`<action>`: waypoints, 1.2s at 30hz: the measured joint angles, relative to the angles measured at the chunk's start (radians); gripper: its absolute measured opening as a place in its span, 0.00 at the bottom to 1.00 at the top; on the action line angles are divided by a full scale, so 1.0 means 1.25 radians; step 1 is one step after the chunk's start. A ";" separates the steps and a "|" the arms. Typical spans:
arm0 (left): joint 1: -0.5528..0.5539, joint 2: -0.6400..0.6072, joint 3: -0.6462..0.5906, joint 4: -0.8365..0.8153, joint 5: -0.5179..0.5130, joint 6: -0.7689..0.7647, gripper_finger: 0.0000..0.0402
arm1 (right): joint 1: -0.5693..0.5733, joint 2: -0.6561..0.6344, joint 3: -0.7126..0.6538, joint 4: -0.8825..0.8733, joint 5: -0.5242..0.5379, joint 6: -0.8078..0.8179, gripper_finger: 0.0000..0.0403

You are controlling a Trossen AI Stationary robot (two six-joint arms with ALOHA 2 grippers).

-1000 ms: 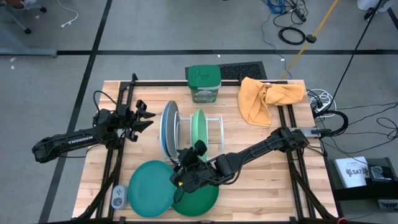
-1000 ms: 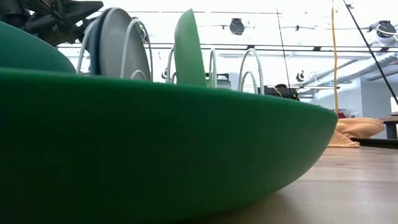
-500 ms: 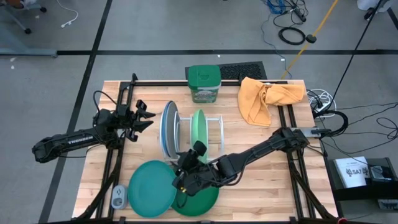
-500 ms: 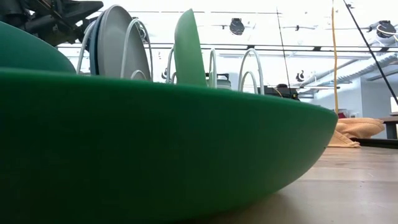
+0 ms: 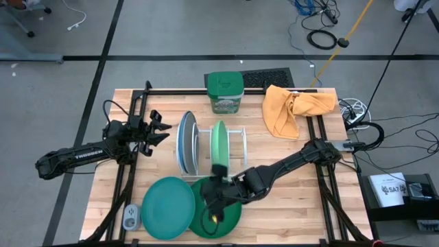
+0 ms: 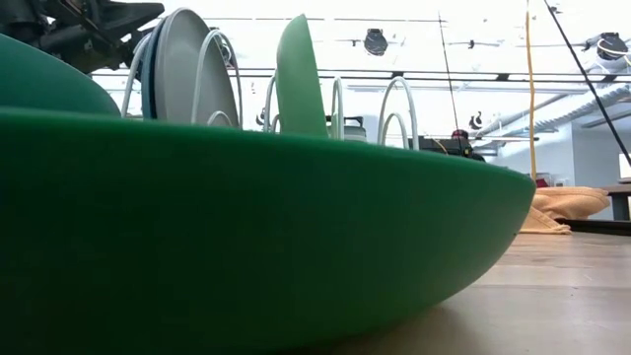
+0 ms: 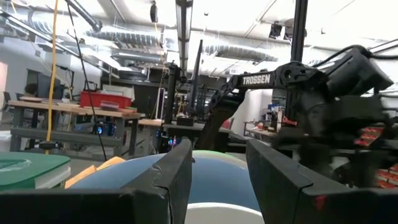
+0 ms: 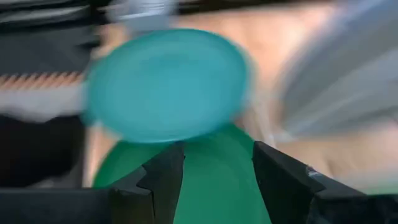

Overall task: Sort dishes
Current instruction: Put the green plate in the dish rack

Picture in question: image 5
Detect black perforated mat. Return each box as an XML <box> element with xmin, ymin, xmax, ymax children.
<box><xmin>204</xmin><ymin>67</ymin><xmax>296</xmax><ymax>89</ymax></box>

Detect white power strip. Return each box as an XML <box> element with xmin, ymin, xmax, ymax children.
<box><xmin>337</xmin><ymin>97</ymin><xmax>370</xmax><ymax>131</ymax></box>

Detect blue cable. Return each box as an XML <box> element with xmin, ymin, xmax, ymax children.
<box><xmin>286</xmin><ymin>0</ymin><xmax>324</xmax><ymax>87</ymax></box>

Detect green-lidded plastic tub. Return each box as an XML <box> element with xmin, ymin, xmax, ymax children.
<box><xmin>206</xmin><ymin>71</ymin><xmax>246</xmax><ymax>115</ymax></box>

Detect white wire dish rack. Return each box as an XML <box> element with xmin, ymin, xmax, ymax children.
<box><xmin>176</xmin><ymin>111</ymin><xmax>248</xmax><ymax>183</ymax></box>

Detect small grey device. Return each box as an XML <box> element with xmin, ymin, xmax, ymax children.
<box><xmin>406</xmin><ymin>183</ymin><xmax>434</xmax><ymax>202</ymax></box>

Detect black metal table frame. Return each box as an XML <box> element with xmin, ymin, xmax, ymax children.
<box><xmin>80</xmin><ymin>80</ymin><xmax>375</xmax><ymax>247</ymax></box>

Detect white charger cable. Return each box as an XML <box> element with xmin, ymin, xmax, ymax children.
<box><xmin>61</xmin><ymin>0</ymin><xmax>88</xmax><ymax>32</ymax></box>

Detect yellow strap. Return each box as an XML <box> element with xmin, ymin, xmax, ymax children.
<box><xmin>310</xmin><ymin>0</ymin><xmax>375</xmax><ymax>89</ymax></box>

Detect dark green plate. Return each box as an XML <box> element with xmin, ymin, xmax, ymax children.
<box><xmin>188</xmin><ymin>176</ymin><xmax>243</xmax><ymax>239</ymax></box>

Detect blue plate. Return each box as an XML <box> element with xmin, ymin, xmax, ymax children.
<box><xmin>176</xmin><ymin>110</ymin><xmax>190</xmax><ymax>174</ymax></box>

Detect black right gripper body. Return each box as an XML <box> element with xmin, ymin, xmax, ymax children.
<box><xmin>201</xmin><ymin>174</ymin><xmax>246</xmax><ymax>207</ymax></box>

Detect teal plate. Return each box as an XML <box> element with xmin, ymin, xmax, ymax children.
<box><xmin>141</xmin><ymin>176</ymin><xmax>197</xmax><ymax>241</ymax></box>

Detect black side box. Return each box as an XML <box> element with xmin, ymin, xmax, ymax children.
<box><xmin>359</xmin><ymin>173</ymin><xmax>439</xmax><ymax>235</ymax></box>

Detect light green plate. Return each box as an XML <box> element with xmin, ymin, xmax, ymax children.
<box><xmin>210</xmin><ymin>119</ymin><xmax>230</xmax><ymax>174</ymax></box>

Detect coiled black cable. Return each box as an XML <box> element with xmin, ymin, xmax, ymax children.
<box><xmin>306</xmin><ymin>29</ymin><xmax>339</xmax><ymax>51</ymax></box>

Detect orange cloth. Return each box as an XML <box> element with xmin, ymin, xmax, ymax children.
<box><xmin>261</xmin><ymin>84</ymin><xmax>337</xmax><ymax>141</ymax></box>

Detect loose black cables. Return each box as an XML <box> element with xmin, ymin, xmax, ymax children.
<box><xmin>353</xmin><ymin>112</ymin><xmax>439</xmax><ymax>174</ymax></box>

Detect grey metal beam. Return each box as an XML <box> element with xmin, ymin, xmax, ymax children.
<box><xmin>0</xmin><ymin>27</ymin><xmax>64</xmax><ymax>64</ymax></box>

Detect grey plate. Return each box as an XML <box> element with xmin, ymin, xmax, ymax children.
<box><xmin>181</xmin><ymin>111</ymin><xmax>201</xmax><ymax>176</ymax></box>

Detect white box with label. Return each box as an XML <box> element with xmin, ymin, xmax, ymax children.
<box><xmin>368</xmin><ymin>172</ymin><xmax>410</xmax><ymax>209</ymax></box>

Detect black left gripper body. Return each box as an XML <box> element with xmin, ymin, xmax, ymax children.
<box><xmin>126</xmin><ymin>115</ymin><xmax>154</xmax><ymax>147</ymax></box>

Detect office chair base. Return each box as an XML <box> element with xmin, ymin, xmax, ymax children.
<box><xmin>0</xmin><ymin>0</ymin><xmax>52</xmax><ymax>38</ymax></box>

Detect black power strip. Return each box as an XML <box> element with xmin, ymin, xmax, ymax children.
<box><xmin>322</xmin><ymin>5</ymin><xmax>339</xmax><ymax>25</ymax></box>

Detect thin black pole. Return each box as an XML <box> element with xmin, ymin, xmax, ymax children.
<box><xmin>366</xmin><ymin>0</ymin><xmax>425</xmax><ymax>107</ymax></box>

